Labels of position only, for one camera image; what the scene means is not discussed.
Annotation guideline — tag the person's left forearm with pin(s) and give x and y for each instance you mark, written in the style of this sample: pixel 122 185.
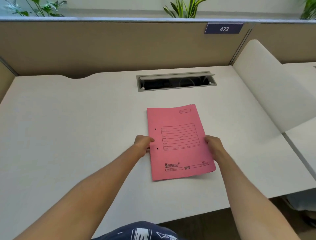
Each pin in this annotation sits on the person's left forearm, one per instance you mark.
pixel 81 194

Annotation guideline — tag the white curved side divider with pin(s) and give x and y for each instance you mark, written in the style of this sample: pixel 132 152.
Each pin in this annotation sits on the white curved side divider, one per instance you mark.
pixel 269 86

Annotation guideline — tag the person's left hand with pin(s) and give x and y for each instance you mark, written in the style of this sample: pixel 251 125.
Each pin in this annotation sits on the person's left hand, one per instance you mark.
pixel 142 145

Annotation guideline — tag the green potted plant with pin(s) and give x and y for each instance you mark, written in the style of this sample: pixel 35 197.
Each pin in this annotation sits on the green potted plant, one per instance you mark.
pixel 309 9
pixel 184 8
pixel 37 7

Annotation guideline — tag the navy patterned shorts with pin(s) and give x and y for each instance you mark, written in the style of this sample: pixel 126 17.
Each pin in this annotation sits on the navy patterned shorts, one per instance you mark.
pixel 140 232

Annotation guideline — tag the person's right hand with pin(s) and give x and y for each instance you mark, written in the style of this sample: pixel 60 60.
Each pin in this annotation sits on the person's right hand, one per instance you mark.
pixel 214 145

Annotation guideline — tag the beige cubicle partition panel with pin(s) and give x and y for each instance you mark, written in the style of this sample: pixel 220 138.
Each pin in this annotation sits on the beige cubicle partition panel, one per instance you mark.
pixel 284 40
pixel 118 47

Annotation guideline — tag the person's right thumb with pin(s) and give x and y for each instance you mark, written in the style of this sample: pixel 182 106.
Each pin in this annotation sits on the person's right thumb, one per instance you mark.
pixel 207 141

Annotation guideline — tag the pink paper file folder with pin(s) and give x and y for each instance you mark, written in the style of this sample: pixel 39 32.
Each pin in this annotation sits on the pink paper file folder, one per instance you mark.
pixel 179 143

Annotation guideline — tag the blue desk number sign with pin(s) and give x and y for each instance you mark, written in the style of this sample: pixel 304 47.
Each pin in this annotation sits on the blue desk number sign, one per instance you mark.
pixel 224 29

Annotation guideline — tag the person's left thumb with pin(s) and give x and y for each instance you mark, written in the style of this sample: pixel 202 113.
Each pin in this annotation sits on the person's left thumb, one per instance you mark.
pixel 148 139

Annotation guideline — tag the person's right forearm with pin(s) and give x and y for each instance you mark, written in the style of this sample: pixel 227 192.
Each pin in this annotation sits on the person's right forearm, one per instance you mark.
pixel 249 200

